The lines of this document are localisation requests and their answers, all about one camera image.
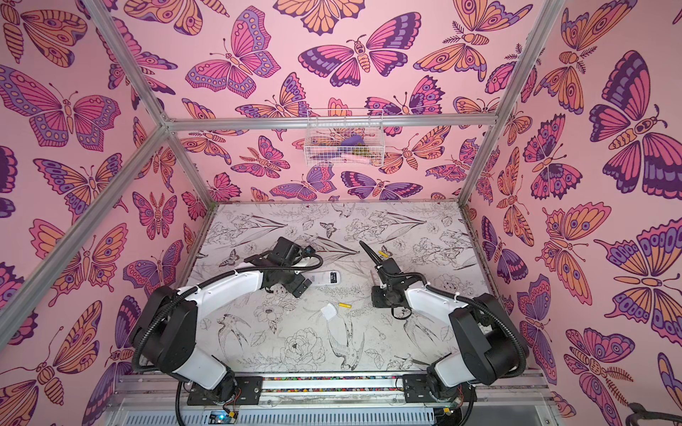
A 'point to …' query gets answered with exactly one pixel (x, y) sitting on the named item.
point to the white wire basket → (344, 138)
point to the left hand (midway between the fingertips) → (299, 272)
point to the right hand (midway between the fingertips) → (378, 295)
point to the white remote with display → (332, 277)
